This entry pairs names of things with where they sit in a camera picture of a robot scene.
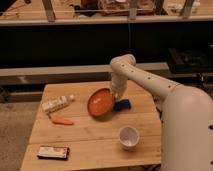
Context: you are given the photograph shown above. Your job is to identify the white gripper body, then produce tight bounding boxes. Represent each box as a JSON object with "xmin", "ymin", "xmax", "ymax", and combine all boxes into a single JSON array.
[{"xmin": 110, "ymin": 77, "xmax": 127, "ymax": 99}]

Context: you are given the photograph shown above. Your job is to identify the orange ceramic bowl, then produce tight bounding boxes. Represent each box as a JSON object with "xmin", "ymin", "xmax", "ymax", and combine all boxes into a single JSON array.
[{"xmin": 87, "ymin": 88, "xmax": 114, "ymax": 117}]

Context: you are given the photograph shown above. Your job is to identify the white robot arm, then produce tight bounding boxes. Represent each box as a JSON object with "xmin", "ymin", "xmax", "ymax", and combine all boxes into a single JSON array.
[{"xmin": 110, "ymin": 54, "xmax": 213, "ymax": 171}]

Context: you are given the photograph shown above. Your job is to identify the blue sponge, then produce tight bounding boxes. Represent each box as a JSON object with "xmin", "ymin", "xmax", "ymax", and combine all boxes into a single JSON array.
[{"xmin": 113, "ymin": 99, "xmax": 131, "ymax": 111}]

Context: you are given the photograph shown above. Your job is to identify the long wooden shelf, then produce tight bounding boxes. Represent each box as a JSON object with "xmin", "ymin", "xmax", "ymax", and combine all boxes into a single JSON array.
[{"xmin": 0, "ymin": 62, "xmax": 169, "ymax": 76}]

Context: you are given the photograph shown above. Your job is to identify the white paper cup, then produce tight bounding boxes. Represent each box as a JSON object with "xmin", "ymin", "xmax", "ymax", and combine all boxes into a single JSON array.
[{"xmin": 119, "ymin": 126, "xmax": 140, "ymax": 150}]

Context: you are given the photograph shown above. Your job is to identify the white tube with cap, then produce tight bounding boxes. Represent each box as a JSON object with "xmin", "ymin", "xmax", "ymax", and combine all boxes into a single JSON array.
[{"xmin": 42, "ymin": 95, "xmax": 75, "ymax": 114}]

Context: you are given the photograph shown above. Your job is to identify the orange carrot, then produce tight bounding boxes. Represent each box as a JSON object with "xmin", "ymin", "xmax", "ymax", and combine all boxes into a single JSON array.
[{"xmin": 51, "ymin": 116, "xmax": 74, "ymax": 125}]

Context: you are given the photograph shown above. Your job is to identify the black rectangular box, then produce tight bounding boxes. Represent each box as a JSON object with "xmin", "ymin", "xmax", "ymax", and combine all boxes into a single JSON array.
[{"xmin": 37, "ymin": 146, "xmax": 70, "ymax": 160}]

